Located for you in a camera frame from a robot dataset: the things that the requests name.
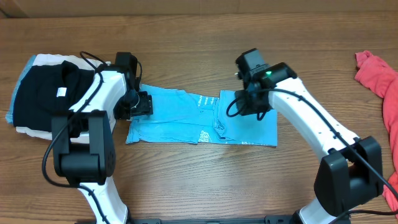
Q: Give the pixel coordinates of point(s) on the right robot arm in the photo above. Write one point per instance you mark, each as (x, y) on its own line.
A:
(350, 168)

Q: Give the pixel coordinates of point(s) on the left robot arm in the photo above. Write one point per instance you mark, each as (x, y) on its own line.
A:
(82, 155)

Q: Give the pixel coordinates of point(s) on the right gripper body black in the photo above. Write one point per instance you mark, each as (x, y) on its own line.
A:
(248, 104)

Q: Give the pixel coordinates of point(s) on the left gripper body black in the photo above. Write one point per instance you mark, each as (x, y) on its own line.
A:
(135, 104)

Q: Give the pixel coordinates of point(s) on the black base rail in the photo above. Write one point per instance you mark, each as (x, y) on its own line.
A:
(269, 219)

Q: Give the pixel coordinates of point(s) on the beige folded garment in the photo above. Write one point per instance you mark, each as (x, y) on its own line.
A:
(40, 59)

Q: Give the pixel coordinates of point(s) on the light blue t-shirt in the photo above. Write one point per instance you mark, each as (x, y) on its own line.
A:
(179, 116)

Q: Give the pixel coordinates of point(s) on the folded blue jeans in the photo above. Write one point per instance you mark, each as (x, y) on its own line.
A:
(9, 114)

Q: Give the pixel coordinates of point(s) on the red garment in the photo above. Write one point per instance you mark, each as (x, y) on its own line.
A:
(377, 75)

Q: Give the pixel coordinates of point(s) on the black folded garment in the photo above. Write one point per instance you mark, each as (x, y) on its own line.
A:
(46, 90)

